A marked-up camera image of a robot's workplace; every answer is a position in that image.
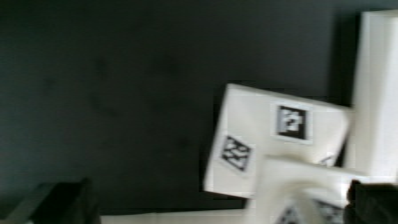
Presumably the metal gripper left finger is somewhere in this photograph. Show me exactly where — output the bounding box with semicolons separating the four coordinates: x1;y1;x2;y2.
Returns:
0;178;101;224

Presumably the white lamp base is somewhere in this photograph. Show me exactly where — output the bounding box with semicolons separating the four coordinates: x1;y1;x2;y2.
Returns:
201;83;370;224

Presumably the white table border frame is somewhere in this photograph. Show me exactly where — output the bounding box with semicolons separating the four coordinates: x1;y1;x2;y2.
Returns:
101;9;398;224

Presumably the white lamp bulb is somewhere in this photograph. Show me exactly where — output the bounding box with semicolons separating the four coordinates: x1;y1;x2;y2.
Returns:
274;187;345;224

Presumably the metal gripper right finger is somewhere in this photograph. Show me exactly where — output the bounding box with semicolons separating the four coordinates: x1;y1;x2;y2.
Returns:
345;180;398;224

